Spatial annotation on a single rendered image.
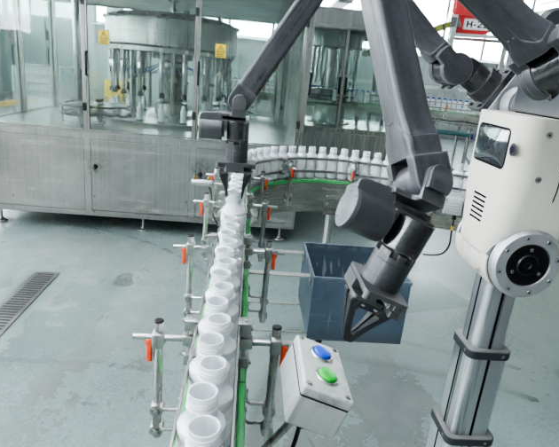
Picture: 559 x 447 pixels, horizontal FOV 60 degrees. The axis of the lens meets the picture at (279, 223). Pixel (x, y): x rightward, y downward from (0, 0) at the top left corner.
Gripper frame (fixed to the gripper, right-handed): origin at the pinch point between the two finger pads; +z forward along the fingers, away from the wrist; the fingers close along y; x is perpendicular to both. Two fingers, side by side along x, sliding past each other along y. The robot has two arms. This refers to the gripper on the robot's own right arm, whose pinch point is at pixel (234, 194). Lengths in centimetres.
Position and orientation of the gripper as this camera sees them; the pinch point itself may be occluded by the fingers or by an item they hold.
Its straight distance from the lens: 131.0
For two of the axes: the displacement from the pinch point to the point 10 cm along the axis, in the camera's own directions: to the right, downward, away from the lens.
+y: -10.0, -0.7, -0.7
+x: 0.5, 3.0, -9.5
